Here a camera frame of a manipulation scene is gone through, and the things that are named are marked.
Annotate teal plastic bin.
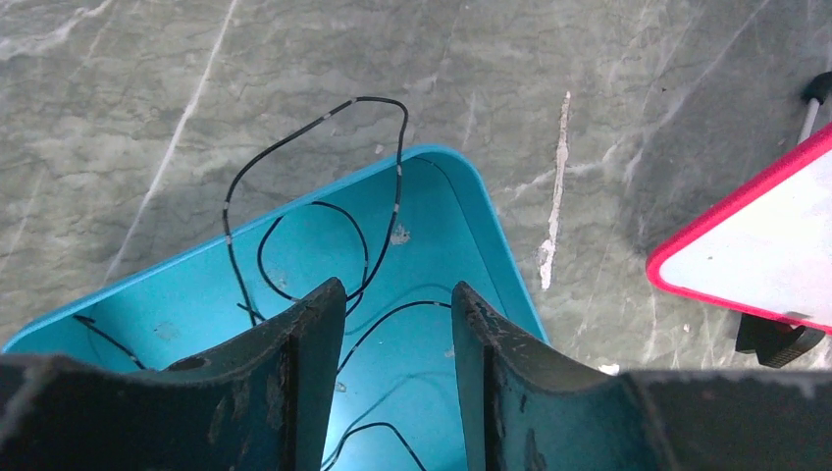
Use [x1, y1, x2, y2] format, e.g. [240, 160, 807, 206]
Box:
[1, 146, 543, 470]

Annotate red framed whiteboard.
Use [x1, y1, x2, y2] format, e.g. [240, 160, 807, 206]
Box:
[645, 71, 832, 371]

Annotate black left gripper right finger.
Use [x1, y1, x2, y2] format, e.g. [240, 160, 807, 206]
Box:
[451, 283, 831, 470]

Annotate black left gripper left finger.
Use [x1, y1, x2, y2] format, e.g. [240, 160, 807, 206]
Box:
[1, 278, 346, 470]

